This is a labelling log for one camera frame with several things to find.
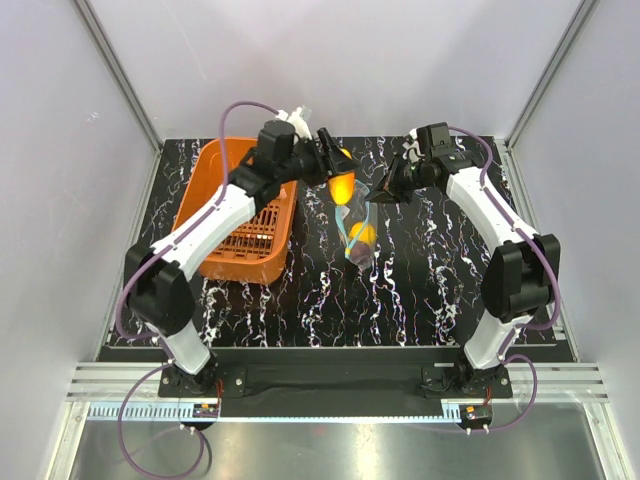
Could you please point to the right connector box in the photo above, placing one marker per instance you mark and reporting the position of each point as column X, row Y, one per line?
column 476, row 416

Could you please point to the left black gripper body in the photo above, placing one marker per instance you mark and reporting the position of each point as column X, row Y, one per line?
column 308, row 162

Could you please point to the aluminium frame rail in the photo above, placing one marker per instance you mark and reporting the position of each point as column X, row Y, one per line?
column 553, row 382

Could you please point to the connector box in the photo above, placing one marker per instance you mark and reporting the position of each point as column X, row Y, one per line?
column 209, row 409
column 476, row 416

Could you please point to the dark red plum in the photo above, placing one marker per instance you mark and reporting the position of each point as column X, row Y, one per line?
column 361, row 254

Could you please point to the clear zip top bag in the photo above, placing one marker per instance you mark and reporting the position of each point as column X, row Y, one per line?
column 356, row 210

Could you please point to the orange carrot piece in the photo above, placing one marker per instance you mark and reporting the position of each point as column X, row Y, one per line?
column 341, row 182

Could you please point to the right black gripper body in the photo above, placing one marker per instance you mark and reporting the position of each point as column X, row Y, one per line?
column 416, row 174

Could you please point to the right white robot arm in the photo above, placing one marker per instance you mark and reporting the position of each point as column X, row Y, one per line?
column 521, row 277

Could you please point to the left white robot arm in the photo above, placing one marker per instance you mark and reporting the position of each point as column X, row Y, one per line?
column 156, row 283

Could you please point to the orange plastic basket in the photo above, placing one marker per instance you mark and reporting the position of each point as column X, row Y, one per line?
column 220, row 234

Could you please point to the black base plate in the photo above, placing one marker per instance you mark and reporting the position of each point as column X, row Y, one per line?
column 174, row 383

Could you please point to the left connector box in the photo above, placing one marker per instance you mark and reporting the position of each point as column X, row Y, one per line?
column 209, row 409

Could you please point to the yellow lemon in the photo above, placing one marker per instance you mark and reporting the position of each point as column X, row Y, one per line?
column 363, row 232

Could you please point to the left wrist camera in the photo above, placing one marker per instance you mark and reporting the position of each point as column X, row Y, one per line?
column 276, row 140

